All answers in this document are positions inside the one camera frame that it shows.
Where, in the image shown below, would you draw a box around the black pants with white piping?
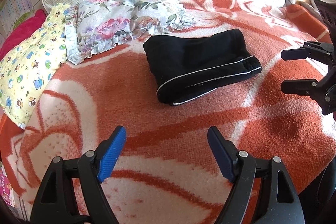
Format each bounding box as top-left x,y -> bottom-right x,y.
143,29 -> 262,106

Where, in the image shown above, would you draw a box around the pink printed box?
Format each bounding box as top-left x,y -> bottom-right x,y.
0,163 -> 15,207

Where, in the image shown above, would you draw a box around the orange and white blanket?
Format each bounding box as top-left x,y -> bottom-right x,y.
1,0 -> 335,223

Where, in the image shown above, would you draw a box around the yellow cartoon print pillow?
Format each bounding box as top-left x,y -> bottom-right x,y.
1,3 -> 70,129

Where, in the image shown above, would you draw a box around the pink red cloth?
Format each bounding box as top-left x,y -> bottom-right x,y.
1,9 -> 46,59

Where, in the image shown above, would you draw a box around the floral ruffled pillow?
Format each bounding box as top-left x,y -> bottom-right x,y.
64,0 -> 195,65

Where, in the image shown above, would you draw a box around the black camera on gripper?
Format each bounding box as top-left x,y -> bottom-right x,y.
314,0 -> 336,46

